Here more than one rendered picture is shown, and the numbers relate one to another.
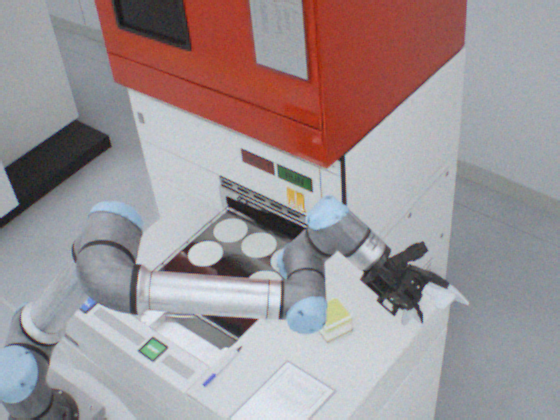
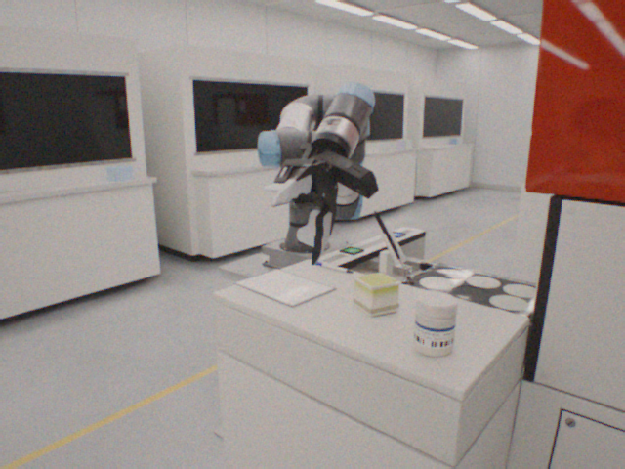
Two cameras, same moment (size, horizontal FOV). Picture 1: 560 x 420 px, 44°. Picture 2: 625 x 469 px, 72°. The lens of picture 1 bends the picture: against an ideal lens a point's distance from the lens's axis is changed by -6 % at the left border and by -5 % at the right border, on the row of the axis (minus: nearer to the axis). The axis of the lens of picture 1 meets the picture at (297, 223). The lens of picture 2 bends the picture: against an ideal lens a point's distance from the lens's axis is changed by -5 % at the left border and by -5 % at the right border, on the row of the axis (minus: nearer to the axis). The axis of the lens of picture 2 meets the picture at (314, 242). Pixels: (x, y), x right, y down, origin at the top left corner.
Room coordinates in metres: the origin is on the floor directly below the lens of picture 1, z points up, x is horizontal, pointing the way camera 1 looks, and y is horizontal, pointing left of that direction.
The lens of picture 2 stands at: (0.95, -0.95, 1.36)
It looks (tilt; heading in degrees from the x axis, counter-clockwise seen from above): 16 degrees down; 89
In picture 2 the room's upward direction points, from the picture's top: straight up
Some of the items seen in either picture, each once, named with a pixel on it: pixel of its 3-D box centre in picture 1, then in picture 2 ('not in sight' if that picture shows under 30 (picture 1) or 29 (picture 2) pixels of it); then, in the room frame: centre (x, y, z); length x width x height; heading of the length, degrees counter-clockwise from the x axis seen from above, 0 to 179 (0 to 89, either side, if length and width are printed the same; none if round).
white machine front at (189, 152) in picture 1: (229, 166); (578, 250); (1.69, 0.18, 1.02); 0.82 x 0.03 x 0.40; 49
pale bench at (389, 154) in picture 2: not in sight; (357, 143); (1.65, 5.69, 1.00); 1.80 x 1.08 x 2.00; 49
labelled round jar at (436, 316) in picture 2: not in sight; (435, 323); (1.17, -0.23, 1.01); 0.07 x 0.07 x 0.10
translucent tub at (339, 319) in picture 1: (332, 320); (376, 293); (1.09, -0.06, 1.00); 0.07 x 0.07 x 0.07; 25
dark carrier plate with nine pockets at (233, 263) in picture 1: (234, 268); (470, 293); (1.39, 0.19, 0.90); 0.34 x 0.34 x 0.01; 49
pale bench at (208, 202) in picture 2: not in sight; (240, 151); (0.20, 4.04, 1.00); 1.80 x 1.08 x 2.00; 49
